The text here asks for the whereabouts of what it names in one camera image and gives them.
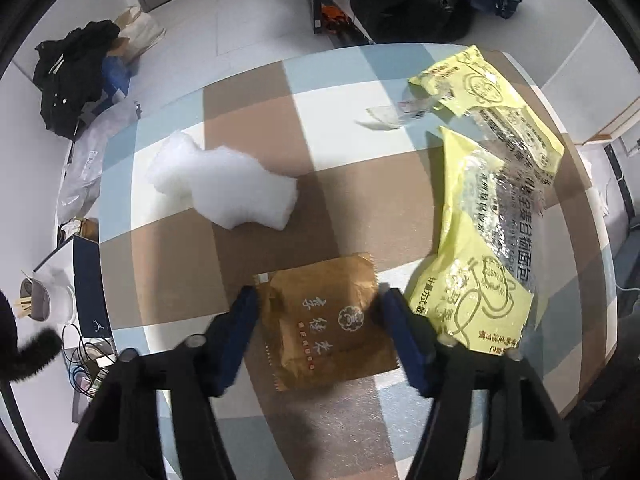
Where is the brown gold snack wrapper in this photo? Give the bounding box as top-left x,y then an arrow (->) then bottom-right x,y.
254,252 -> 398,391

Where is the small yellow torn wrapper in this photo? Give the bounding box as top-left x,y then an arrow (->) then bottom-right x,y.
408,128 -> 540,356

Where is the white foam packing piece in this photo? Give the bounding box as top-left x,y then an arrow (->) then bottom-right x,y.
146,131 -> 298,231

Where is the white navy cardboard box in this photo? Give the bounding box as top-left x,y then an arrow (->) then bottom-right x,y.
32,235 -> 112,339

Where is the checkered tablecloth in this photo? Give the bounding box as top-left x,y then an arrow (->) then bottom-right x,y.
99,44 -> 617,479

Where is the grey chopstick cup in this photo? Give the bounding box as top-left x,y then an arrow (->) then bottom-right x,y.
15,271 -> 75,324

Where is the grey plastic mailer bag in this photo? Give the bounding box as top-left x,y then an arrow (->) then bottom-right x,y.
56,100 -> 139,226

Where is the large yellow bread wrapper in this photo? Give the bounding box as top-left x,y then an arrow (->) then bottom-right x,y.
408,46 -> 564,209

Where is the clear torn plastic scrap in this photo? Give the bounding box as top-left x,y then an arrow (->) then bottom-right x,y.
352,94 -> 448,131

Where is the blue plastic stool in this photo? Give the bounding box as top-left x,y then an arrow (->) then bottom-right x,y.
102,56 -> 131,105

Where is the black jacket pile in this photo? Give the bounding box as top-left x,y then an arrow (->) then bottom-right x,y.
32,20 -> 120,140

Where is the white sliding wardrobe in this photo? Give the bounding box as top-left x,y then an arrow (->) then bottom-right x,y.
499,0 -> 640,149

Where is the beige tote bag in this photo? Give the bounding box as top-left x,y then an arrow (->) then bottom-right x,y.
115,6 -> 166,64

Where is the orange black tool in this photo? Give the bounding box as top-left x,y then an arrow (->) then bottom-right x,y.
321,4 -> 370,48

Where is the black cable bundle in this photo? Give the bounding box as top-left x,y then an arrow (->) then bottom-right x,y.
60,320 -> 120,396

